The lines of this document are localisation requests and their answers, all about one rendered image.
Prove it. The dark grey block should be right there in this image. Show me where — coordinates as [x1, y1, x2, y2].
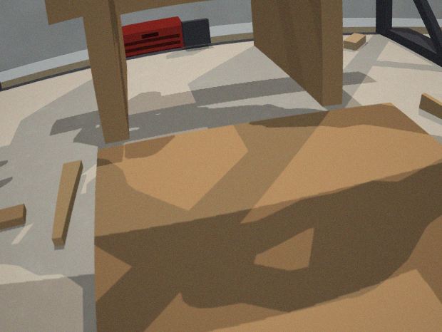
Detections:
[181, 18, 211, 47]

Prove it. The tan flat wooden board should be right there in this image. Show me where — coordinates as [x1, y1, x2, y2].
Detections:
[94, 103, 442, 332]

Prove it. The brown wooden board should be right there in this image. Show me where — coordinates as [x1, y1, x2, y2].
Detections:
[81, 0, 130, 144]
[251, 0, 343, 107]

